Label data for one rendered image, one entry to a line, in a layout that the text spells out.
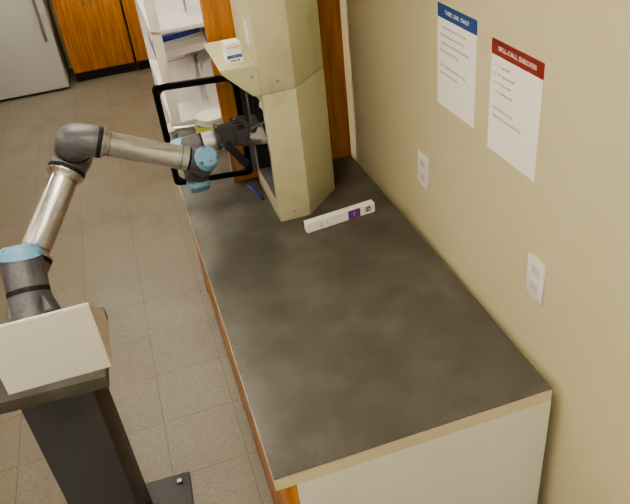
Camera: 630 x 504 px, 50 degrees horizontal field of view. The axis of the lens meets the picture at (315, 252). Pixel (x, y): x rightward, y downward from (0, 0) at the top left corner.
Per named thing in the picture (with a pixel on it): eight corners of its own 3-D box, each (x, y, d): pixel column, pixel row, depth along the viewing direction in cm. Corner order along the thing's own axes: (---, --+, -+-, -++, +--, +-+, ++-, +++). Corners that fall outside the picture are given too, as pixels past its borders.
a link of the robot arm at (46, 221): (-7, 285, 191) (61, 120, 208) (-4, 294, 204) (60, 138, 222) (37, 298, 194) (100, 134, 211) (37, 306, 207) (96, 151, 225)
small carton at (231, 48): (238, 56, 215) (235, 37, 211) (243, 60, 211) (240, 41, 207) (223, 59, 213) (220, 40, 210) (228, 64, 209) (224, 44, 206)
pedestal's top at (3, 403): (-13, 418, 179) (-18, 407, 177) (1, 342, 205) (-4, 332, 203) (109, 386, 185) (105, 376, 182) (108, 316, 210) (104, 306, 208)
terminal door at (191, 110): (254, 173, 260) (237, 73, 238) (175, 186, 258) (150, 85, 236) (254, 173, 261) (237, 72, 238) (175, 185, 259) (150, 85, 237)
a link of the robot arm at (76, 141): (58, 108, 197) (221, 141, 214) (57, 123, 207) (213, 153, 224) (52, 144, 194) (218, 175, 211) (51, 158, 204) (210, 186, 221)
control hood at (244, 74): (240, 65, 238) (235, 37, 232) (262, 95, 212) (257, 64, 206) (208, 71, 236) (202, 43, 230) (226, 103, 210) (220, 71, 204)
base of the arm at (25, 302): (-3, 331, 178) (-11, 295, 180) (18, 333, 193) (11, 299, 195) (54, 315, 180) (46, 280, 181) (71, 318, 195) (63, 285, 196)
